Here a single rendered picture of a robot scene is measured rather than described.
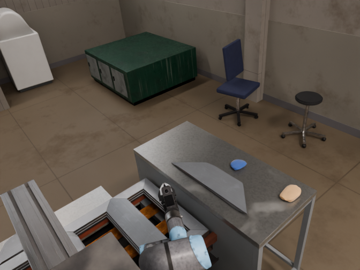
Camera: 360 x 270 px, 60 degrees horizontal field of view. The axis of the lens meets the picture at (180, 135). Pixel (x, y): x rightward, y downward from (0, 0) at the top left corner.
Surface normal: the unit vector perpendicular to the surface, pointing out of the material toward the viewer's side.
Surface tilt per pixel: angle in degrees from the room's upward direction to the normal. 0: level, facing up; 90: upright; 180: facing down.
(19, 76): 90
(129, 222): 0
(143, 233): 0
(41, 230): 0
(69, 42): 90
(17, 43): 90
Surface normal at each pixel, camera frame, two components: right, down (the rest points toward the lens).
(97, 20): 0.62, 0.40
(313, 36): -0.78, 0.40
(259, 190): -0.09, -0.82
